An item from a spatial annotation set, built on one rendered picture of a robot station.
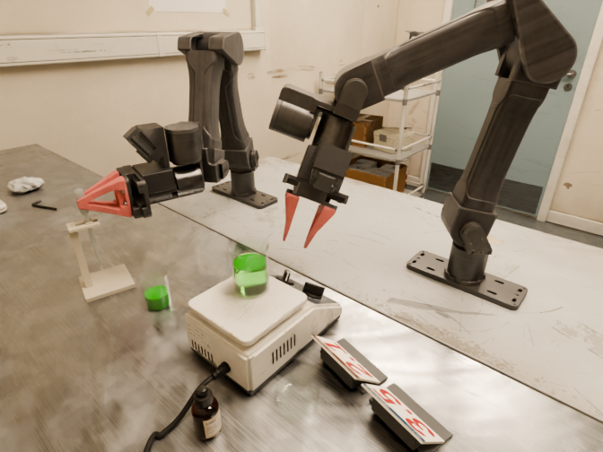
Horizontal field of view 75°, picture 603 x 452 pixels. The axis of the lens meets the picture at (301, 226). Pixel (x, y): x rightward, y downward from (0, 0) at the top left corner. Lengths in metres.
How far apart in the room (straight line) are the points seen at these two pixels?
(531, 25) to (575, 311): 0.45
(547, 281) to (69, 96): 1.73
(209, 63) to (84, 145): 1.20
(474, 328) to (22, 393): 0.63
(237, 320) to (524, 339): 0.43
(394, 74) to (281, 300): 0.35
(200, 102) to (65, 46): 1.09
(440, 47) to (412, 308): 0.39
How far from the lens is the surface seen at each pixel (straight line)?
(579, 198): 3.39
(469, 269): 0.74
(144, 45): 1.97
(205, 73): 0.82
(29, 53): 1.80
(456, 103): 3.44
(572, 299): 0.83
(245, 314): 0.52
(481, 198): 0.68
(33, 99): 1.86
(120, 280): 0.79
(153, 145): 0.71
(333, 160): 0.52
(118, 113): 1.98
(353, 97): 0.58
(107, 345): 0.67
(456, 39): 0.62
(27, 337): 0.74
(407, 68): 0.61
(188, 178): 0.73
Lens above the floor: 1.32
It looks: 27 degrees down
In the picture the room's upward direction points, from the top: straight up
